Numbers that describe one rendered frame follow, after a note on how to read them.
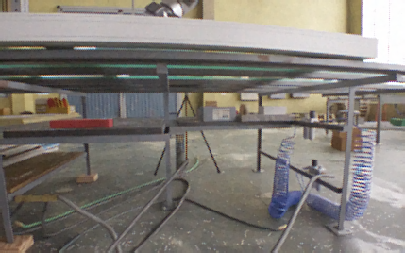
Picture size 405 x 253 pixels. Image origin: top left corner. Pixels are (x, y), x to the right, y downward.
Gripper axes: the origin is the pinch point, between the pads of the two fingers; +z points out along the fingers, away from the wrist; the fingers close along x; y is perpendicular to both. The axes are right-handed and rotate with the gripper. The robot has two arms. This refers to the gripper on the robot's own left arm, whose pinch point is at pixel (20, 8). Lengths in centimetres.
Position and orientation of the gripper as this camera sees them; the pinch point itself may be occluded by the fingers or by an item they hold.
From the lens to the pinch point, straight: 74.8
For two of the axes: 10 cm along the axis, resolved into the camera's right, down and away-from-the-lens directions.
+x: 1.8, 1.0, -9.8
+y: -9.8, 0.2, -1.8
